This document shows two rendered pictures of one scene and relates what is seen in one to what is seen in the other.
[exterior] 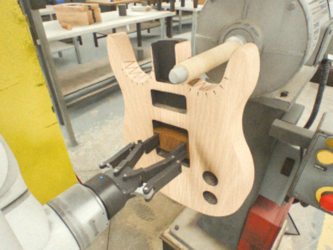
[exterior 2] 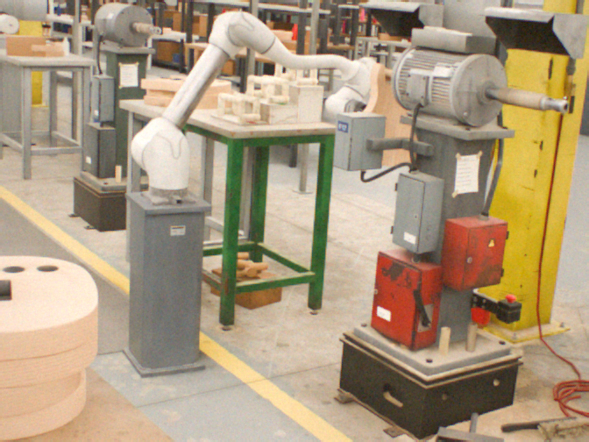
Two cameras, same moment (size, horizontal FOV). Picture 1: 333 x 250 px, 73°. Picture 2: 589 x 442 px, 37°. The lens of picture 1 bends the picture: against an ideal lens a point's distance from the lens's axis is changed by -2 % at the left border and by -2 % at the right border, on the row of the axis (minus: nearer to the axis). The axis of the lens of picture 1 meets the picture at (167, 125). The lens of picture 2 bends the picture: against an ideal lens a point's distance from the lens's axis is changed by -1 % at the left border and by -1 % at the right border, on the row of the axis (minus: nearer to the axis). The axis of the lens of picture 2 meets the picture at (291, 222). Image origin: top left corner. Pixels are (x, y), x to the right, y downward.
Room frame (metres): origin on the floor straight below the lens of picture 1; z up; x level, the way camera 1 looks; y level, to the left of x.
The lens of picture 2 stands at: (1.04, -3.60, 1.57)
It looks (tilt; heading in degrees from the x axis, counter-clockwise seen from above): 15 degrees down; 106
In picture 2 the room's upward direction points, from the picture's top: 4 degrees clockwise
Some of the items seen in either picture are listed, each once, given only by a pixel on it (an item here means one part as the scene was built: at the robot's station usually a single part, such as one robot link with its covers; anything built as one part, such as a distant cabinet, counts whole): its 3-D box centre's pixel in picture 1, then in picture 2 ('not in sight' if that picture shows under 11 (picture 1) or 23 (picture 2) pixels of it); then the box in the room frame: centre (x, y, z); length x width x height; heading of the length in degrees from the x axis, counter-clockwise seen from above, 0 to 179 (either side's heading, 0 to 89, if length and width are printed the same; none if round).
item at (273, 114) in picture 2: not in sight; (266, 110); (-0.28, 0.42, 0.98); 0.27 x 0.16 x 0.09; 145
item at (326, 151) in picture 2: not in sight; (321, 225); (0.03, 0.44, 0.45); 0.05 x 0.05 x 0.90; 51
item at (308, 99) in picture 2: not in sight; (293, 101); (-0.19, 0.55, 1.02); 0.27 x 0.15 x 0.17; 145
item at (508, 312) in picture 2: not in sight; (490, 303); (0.90, -0.33, 0.46); 0.25 x 0.07 x 0.08; 141
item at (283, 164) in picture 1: (299, 134); (420, 174); (0.60, -0.43, 0.93); 0.15 x 0.10 x 0.55; 141
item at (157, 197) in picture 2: not in sight; (169, 193); (-0.39, -0.41, 0.73); 0.22 x 0.18 x 0.06; 134
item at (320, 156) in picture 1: (326, 156); not in sight; (0.34, -0.32, 1.07); 0.03 x 0.01 x 0.03; 51
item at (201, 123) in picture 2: not in sight; (247, 196); (-0.35, 0.42, 0.55); 0.62 x 0.58 x 0.76; 141
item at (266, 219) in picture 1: (268, 216); (406, 290); (0.59, -0.44, 0.49); 0.25 x 0.12 x 0.37; 141
